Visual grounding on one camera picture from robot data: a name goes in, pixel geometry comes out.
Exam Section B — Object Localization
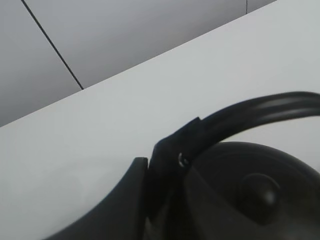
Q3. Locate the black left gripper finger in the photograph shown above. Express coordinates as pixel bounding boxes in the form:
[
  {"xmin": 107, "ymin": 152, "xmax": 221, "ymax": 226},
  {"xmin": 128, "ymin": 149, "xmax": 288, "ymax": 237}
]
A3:
[{"xmin": 48, "ymin": 157, "xmax": 148, "ymax": 240}]

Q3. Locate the black round teapot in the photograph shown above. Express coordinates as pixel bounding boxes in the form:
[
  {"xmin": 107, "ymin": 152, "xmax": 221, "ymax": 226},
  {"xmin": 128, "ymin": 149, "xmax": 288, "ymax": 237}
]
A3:
[{"xmin": 144, "ymin": 91, "xmax": 320, "ymax": 240}]

